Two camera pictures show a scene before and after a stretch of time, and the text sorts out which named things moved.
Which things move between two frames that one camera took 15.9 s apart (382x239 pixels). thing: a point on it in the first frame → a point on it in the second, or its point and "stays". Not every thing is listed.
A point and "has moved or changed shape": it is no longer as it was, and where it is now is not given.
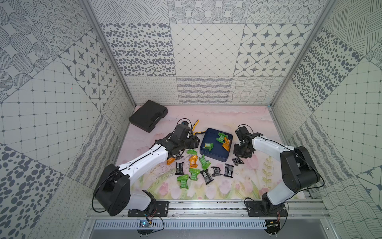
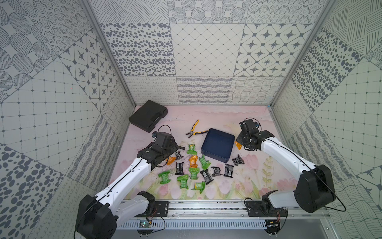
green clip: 194,172 stays
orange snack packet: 193,160 stays
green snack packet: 192,151 stays
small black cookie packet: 217,171 stays
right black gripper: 237,154 → 239,140
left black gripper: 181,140 → 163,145
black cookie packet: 179,170 stays
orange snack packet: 227,144 has moved or changed shape
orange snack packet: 170,161 stays
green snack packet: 209,146 → 200,185
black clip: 237,161 stays
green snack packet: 205,164 stays
